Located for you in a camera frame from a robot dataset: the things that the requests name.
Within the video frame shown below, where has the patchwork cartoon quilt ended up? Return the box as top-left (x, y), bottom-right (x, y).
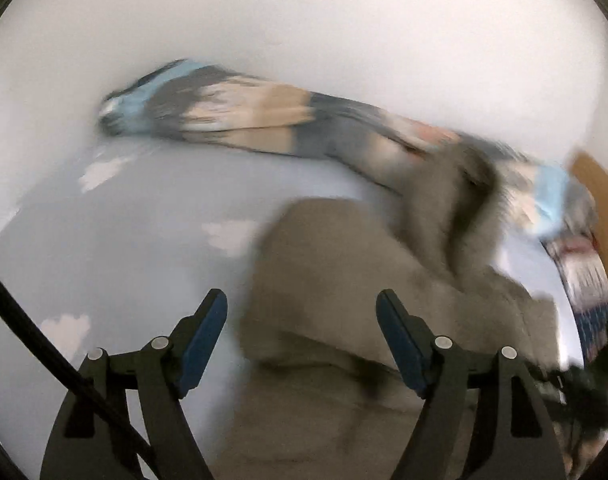
top-left (99, 60), bottom-right (597, 240)

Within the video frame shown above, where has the light blue cloud bedsheet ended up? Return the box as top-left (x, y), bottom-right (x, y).
top-left (0, 139), bottom-right (582, 479)

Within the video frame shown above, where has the black cable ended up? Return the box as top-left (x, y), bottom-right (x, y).
top-left (0, 259), bottom-right (161, 466)

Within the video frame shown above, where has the olive hooded puffer jacket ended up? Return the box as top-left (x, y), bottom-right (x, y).
top-left (212, 143), bottom-right (560, 479)

